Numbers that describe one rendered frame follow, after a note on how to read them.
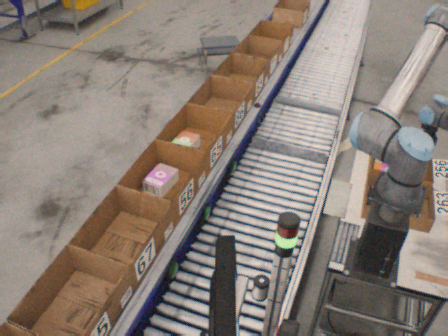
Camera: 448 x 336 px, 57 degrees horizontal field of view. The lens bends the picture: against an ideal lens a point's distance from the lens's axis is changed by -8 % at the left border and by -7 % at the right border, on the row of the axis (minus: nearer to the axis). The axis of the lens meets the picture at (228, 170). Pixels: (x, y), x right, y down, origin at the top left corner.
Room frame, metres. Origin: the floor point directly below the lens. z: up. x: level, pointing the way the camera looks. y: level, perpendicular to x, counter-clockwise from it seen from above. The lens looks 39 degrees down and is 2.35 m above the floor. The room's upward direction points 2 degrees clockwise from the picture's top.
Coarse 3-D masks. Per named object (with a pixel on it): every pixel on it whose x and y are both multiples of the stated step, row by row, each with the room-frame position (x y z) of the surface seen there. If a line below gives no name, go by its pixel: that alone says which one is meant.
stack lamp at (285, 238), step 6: (282, 228) 0.68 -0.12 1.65; (276, 234) 0.70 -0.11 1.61; (282, 234) 0.68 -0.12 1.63; (288, 234) 0.67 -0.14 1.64; (294, 234) 0.68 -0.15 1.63; (276, 240) 0.69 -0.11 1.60; (282, 240) 0.68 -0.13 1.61; (288, 240) 0.67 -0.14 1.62; (294, 240) 0.68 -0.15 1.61; (282, 246) 0.68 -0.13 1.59; (288, 246) 0.67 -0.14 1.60
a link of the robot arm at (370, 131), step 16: (432, 16) 1.77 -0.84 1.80; (432, 32) 1.70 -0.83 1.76; (416, 48) 1.67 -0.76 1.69; (432, 48) 1.65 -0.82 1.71; (416, 64) 1.60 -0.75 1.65; (432, 64) 1.63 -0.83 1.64; (400, 80) 1.57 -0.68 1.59; (416, 80) 1.56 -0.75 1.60; (384, 96) 1.55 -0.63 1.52; (400, 96) 1.52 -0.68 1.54; (368, 112) 1.52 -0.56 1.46; (384, 112) 1.46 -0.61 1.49; (400, 112) 1.49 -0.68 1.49; (352, 128) 1.47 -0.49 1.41; (368, 128) 1.43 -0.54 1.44; (384, 128) 1.41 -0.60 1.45; (400, 128) 1.46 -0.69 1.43; (352, 144) 1.46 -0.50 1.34; (368, 144) 1.39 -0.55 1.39; (384, 144) 1.36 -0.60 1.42
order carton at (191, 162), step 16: (160, 144) 1.85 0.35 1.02; (176, 144) 1.82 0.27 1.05; (144, 160) 1.75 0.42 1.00; (160, 160) 1.85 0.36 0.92; (176, 160) 1.82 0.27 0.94; (192, 160) 1.79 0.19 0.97; (128, 176) 1.60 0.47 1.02; (144, 176) 1.73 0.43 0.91; (192, 176) 1.60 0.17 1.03; (144, 192) 1.45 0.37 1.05; (176, 192) 1.64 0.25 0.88; (176, 208) 1.43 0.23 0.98; (176, 224) 1.42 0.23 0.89
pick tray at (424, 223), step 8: (368, 176) 1.86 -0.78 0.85; (376, 176) 1.88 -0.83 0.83; (368, 184) 1.89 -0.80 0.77; (368, 192) 1.83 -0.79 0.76; (432, 192) 1.75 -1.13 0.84; (424, 200) 1.77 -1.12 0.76; (432, 200) 1.70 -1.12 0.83; (368, 208) 1.62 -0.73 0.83; (424, 208) 1.70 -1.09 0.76; (432, 208) 1.64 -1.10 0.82; (424, 216) 1.64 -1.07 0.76; (432, 216) 1.58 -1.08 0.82; (416, 224) 1.54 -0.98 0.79; (424, 224) 1.53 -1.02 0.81; (432, 224) 1.52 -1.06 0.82; (424, 232) 1.53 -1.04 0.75
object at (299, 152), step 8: (256, 144) 2.25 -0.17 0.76; (264, 144) 2.23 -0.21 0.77; (272, 144) 2.22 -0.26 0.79; (280, 144) 2.20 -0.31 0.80; (280, 152) 2.20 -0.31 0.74; (288, 152) 2.18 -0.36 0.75; (296, 152) 2.17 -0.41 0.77; (304, 152) 2.15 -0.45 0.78; (312, 152) 2.14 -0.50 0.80; (320, 152) 2.12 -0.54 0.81; (312, 160) 2.13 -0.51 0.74; (320, 160) 2.12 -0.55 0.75
